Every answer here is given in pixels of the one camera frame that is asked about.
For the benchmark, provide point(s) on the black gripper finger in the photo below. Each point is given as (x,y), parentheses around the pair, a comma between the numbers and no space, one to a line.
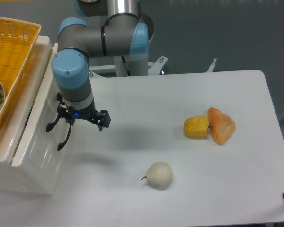
(66,112)
(101,119)

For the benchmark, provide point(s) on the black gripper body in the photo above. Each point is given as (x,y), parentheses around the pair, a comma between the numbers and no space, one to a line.
(89,114)

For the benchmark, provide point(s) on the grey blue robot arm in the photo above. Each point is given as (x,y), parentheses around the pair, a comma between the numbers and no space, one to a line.
(70,66)

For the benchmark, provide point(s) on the white lower drawer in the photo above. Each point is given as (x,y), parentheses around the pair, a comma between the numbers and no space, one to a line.
(54,158)

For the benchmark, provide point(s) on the white drawer cabinet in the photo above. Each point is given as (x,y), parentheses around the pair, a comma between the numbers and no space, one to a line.
(16,120)

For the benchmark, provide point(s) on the white toy pear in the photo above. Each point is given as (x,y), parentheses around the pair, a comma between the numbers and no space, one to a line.
(159,175)

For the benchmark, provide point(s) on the yellow woven basket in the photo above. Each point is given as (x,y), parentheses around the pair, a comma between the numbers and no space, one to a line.
(17,39)

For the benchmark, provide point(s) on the yellow toy bell pepper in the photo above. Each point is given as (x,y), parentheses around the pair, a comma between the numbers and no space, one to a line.
(197,127)

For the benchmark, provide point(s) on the orange toy croissant bread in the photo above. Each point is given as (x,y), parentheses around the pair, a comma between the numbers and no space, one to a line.
(221,125)

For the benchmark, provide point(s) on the white metal frame bracket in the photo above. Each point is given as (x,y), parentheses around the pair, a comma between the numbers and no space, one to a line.
(212,66)

